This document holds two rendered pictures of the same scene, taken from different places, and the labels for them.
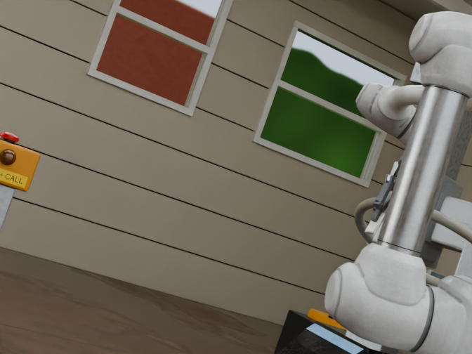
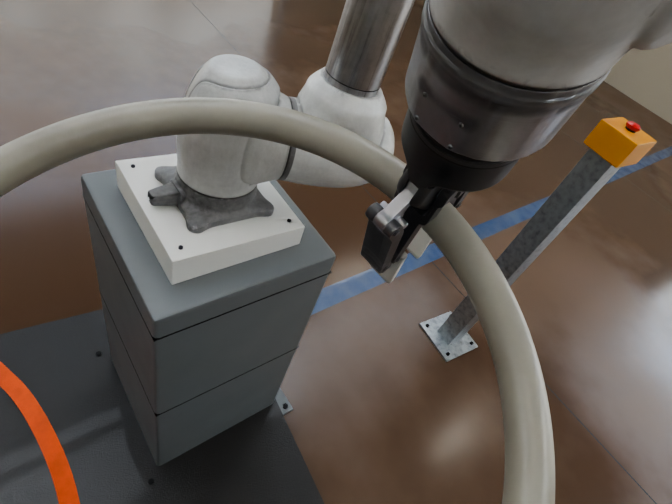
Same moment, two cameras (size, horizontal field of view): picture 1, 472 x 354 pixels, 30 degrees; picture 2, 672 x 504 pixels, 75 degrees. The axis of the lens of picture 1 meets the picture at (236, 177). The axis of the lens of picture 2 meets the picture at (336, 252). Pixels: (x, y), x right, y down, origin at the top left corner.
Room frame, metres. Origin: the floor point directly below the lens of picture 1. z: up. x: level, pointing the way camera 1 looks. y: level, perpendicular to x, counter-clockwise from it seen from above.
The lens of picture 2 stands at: (2.68, -0.60, 1.47)
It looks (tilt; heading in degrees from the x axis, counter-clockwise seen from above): 45 degrees down; 157
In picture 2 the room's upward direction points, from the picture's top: 23 degrees clockwise
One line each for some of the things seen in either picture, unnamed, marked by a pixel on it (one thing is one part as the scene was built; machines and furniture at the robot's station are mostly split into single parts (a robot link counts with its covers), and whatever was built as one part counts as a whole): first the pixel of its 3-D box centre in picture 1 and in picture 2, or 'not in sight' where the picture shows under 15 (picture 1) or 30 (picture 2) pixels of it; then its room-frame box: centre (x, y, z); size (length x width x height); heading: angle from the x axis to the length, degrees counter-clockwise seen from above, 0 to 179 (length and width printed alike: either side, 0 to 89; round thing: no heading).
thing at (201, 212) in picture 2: not in sight; (207, 184); (2.00, -0.62, 0.89); 0.22 x 0.18 x 0.06; 121
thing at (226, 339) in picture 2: not in sight; (200, 318); (1.99, -0.61, 0.40); 0.50 x 0.50 x 0.80; 30
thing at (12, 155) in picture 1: (8, 156); not in sight; (1.67, 0.43, 1.05); 0.03 x 0.02 x 0.03; 114
